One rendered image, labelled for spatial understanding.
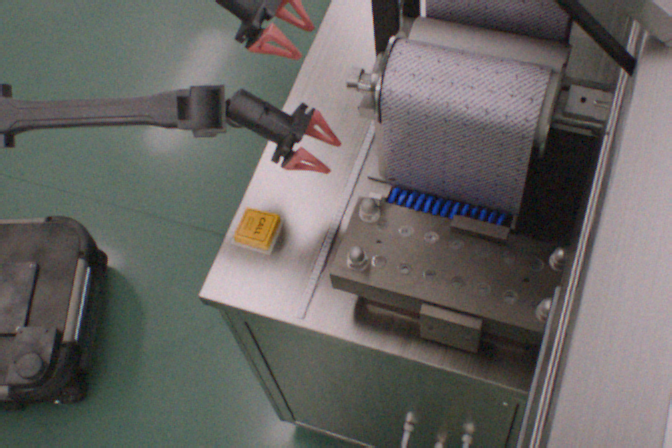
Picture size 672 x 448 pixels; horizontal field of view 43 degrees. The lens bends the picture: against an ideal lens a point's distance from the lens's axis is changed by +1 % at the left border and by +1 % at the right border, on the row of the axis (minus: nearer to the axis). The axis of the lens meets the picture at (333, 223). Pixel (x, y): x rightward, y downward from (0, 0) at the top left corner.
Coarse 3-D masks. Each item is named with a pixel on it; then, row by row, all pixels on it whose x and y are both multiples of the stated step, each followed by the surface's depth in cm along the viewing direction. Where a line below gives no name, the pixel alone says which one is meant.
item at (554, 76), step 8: (552, 72) 125; (552, 80) 123; (552, 88) 123; (544, 96) 122; (552, 96) 122; (544, 104) 122; (544, 112) 122; (544, 120) 123; (536, 128) 124; (544, 128) 123; (536, 136) 125; (536, 144) 126
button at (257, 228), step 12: (252, 216) 162; (264, 216) 162; (276, 216) 161; (240, 228) 161; (252, 228) 161; (264, 228) 160; (276, 228) 162; (240, 240) 161; (252, 240) 159; (264, 240) 159
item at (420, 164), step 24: (384, 144) 139; (408, 144) 137; (432, 144) 134; (408, 168) 143; (432, 168) 141; (456, 168) 138; (480, 168) 136; (504, 168) 133; (432, 192) 147; (456, 192) 145; (480, 192) 142; (504, 192) 140
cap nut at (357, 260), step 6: (348, 252) 141; (354, 252) 139; (360, 252) 139; (348, 258) 141; (354, 258) 140; (360, 258) 140; (366, 258) 142; (348, 264) 143; (354, 264) 141; (360, 264) 141; (366, 264) 142; (354, 270) 142; (360, 270) 142
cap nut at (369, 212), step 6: (366, 198) 144; (372, 198) 144; (366, 204) 143; (372, 204) 144; (360, 210) 146; (366, 210) 144; (372, 210) 144; (378, 210) 147; (360, 216) 147; (366, 216) 146; (372, 216) 145; (378, 216) 147
